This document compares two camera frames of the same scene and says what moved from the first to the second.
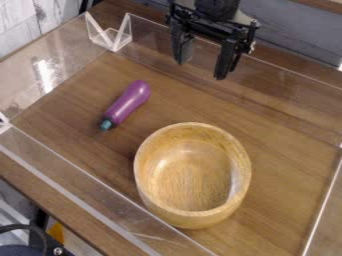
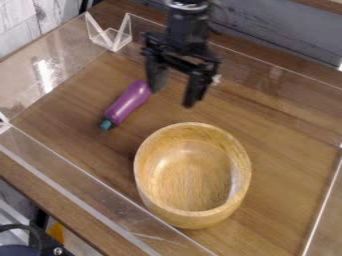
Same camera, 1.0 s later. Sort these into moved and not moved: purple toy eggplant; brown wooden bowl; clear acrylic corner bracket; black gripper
Moved: black gripper
Not moved: brown wooden bowl; clear acrylic corner bracket; purple toy eggplant
